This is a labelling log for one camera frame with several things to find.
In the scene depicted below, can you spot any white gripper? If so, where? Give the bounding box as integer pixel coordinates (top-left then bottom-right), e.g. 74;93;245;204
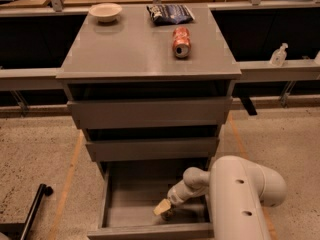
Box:
153;180;196;216

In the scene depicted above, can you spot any silver 7up can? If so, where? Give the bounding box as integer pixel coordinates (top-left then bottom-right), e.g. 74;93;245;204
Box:
161;209;175;221

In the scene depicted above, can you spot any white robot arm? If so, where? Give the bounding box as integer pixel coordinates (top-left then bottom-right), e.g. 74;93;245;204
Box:
153;156;287;240

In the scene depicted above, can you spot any grey open bottom drawer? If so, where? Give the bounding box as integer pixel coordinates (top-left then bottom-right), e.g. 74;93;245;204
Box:
87;158;214;240

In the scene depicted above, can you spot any grey middle drawer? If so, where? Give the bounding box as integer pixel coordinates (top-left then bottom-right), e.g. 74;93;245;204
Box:
86;137;219;162

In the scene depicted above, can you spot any grey top drawer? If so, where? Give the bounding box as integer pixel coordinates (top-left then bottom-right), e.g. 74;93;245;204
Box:
68;97;232;129

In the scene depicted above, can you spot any grey drawer cabinet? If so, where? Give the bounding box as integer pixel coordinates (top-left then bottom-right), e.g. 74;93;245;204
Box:
55;3;242;172

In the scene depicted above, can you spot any orange soda can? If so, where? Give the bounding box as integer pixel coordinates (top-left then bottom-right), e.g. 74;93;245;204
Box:
172;26;191;58

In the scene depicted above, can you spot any black chair leg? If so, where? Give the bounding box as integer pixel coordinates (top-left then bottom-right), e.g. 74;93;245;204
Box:
0;184;54;240

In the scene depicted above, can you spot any blue chip bag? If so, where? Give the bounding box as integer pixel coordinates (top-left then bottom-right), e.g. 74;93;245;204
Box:
147;4;194;26

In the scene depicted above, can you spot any white bowl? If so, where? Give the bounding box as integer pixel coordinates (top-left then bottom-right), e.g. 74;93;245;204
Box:
89;3;122;23

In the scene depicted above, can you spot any grey metal rail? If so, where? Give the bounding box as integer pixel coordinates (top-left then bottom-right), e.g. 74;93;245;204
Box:
0;59;320;91

